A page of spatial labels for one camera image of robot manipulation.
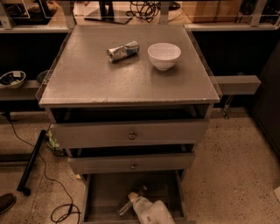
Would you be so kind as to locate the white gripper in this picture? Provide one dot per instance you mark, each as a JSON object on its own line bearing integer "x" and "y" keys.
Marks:
{"x": 142, "y": 206}

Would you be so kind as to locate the clear plastic water bottle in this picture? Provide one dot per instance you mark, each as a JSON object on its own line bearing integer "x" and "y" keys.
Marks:
{"x": 128, "y": 205}

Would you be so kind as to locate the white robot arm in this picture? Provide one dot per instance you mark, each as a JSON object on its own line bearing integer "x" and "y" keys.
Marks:
{"x": 163, "y": 214}

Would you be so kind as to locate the grey bottom drawer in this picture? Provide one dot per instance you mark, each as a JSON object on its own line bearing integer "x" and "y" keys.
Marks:
{"x": 107, "y": 193}

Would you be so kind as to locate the grey drawer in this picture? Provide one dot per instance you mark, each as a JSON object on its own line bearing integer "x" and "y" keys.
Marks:
{"x": 137, "y": 163}
{"x": 112, "y": 134}
{"x": 107, "y": 193}

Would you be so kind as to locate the grey middle drawer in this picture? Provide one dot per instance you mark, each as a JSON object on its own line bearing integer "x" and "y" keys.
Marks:
{"x": 137, "y": 163}

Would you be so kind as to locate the grey top drawer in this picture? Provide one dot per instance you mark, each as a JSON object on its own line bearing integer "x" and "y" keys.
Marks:
{"x": 112, "y": 134}

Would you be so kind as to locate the grey drawer cabinet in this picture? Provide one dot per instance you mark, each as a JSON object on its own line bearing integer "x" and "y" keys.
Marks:
{"x": 85, "y": 87}

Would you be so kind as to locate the green crumpled packet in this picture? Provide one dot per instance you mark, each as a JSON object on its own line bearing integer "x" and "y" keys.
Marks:
{"x": 53, "y": 145}

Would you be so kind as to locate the black bar on floor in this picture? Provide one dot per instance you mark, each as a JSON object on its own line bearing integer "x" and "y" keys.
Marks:
{"x": 28, "y": 169}

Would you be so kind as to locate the dark shoe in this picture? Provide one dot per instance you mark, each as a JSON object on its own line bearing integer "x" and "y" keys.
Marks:
{"x": 6, "y": 202}

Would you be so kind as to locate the white ceramic bowl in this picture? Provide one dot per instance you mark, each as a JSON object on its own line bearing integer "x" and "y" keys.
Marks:
{"x": 163, "y": 56}

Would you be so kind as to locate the grey side shelf right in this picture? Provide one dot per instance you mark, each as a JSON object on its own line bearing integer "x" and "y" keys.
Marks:
{"x": 237, "y": 84}

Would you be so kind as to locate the grey side shelf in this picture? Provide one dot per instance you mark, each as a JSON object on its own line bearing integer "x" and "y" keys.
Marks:
{"x": 23, "y": 93}
{"x": 237, "y": 84}

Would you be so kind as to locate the crushed silver can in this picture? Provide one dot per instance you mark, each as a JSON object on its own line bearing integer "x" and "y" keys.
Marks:
{"x": 123, "y": 51}

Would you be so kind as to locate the grey side shelf left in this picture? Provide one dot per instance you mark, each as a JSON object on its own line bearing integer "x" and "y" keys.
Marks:
{"x": 23, "y": 93}

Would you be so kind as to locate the bowl with dark contents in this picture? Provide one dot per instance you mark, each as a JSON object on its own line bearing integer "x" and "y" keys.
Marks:
{"x": 12, "y": 79}

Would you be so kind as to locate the black monitor stand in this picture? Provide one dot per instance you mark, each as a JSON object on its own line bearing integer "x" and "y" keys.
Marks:
{"x": 107, "y": 13}

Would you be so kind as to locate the cardboard box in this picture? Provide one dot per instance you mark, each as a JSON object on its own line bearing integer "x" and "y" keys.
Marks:
{"x": 212, "y": 11}

